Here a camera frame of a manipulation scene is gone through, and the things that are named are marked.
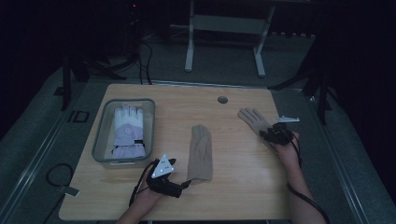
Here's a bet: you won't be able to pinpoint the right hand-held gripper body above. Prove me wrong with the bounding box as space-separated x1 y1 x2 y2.
266 115 301 147

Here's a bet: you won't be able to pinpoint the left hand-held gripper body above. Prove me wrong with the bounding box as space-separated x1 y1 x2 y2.
145 153 184 199

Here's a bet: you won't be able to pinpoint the beige glove with dark button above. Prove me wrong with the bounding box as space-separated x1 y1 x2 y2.
237 107 276 147

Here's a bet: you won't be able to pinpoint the plain beige glove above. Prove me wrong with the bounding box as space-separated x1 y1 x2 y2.
186 123 214 182

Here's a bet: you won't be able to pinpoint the purple and white ski glove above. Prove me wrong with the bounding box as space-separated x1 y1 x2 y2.
110 105 147 160

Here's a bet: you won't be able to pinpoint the clear plastic bin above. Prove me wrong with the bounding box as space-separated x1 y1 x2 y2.
92 98 156 166

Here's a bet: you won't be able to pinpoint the person's right hand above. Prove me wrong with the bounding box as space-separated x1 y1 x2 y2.
273 131 303 171

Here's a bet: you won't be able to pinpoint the person's left hand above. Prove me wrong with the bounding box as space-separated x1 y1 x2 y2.
135 178 164 204

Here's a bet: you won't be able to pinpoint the black tripod stand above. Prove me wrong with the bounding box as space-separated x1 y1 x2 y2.
53 54 128 112
268 59 334 126

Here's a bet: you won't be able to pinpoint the grey flat tag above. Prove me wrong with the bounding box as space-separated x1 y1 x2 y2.
58 185 80 198

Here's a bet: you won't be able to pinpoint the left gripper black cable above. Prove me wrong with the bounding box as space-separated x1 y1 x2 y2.
128 159 157 208

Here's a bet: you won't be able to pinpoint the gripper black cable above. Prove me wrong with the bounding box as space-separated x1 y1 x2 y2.
128 159 157 208
287 133 332 224

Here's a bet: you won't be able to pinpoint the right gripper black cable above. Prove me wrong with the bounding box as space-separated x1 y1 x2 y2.
287 133 332 224

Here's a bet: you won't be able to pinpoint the black floor cables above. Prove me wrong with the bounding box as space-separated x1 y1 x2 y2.
135 38 154 86

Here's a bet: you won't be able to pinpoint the black rectangular floor bracket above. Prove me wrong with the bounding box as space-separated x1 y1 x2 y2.
67 109 91 123

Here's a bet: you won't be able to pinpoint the black cable loop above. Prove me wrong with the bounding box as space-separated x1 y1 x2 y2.
45 162 75 189

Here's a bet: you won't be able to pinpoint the white metal desk frame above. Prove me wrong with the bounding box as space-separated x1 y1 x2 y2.
184 0 276 78

